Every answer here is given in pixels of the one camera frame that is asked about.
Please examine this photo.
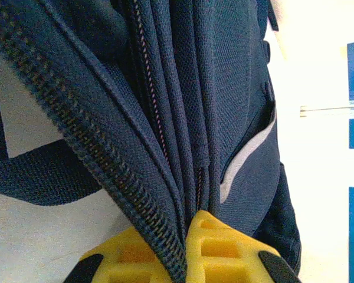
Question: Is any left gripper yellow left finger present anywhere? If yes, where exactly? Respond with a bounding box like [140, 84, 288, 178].
[63, 226, 173, 283]

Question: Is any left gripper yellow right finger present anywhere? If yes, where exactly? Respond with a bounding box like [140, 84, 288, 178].
[185, 209, 301, 283]

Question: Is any navy blue backpack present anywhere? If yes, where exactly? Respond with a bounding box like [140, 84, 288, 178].
[0, 0, 301, 283]

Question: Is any aluminium frame post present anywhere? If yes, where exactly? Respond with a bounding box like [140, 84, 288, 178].
[300, 104, 354, 118]

